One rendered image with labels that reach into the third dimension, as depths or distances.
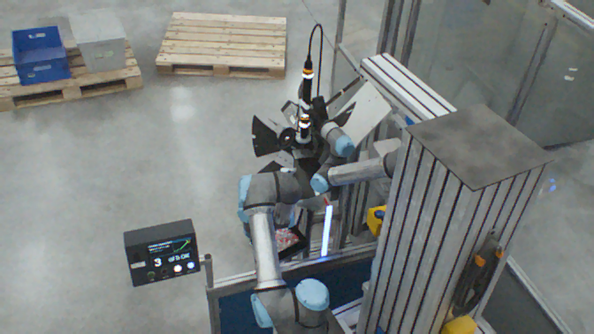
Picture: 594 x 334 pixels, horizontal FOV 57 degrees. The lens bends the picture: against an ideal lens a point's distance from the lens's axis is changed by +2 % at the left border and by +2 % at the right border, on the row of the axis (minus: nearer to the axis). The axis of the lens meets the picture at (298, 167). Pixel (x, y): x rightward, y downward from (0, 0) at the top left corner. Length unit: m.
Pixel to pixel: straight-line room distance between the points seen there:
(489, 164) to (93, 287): 2.79
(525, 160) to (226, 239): 2.66
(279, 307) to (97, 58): 3.65
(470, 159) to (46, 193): 3.46
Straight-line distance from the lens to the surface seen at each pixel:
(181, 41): 5.58
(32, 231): 4.06
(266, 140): 2.76
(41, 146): 4.73
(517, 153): 1.36
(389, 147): 2.98
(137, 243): 2.10
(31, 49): 5.70
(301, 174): 2.42
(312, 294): 1.90
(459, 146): 1.32
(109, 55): 5.13
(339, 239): 3.25
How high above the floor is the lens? 2.82
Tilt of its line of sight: 42 degrees down
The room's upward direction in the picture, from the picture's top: 4 degrees clockwise
